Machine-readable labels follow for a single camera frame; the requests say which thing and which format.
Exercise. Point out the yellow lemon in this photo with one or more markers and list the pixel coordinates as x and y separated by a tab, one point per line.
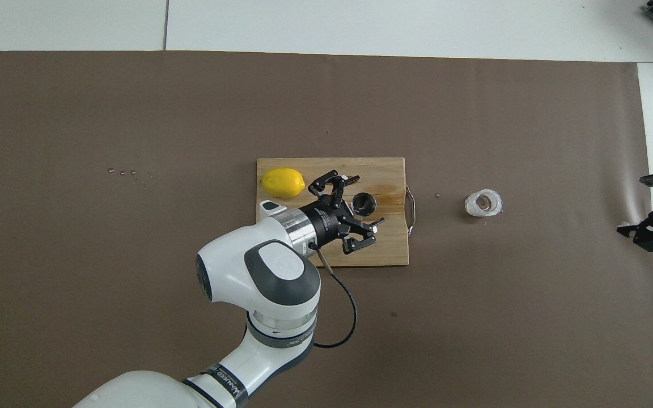
283	183

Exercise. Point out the brown paper table mat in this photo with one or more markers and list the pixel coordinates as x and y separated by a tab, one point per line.
77	255

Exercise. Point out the clear textured glass cup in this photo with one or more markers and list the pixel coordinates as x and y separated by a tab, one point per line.
471	207

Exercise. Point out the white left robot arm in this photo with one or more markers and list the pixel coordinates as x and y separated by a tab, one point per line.
258	272

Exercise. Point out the wooden cutting board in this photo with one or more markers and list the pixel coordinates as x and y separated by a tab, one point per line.
383	175

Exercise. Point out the steel jigger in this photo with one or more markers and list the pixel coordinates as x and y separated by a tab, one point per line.
363	204

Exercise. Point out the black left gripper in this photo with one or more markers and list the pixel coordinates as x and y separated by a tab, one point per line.
329	221

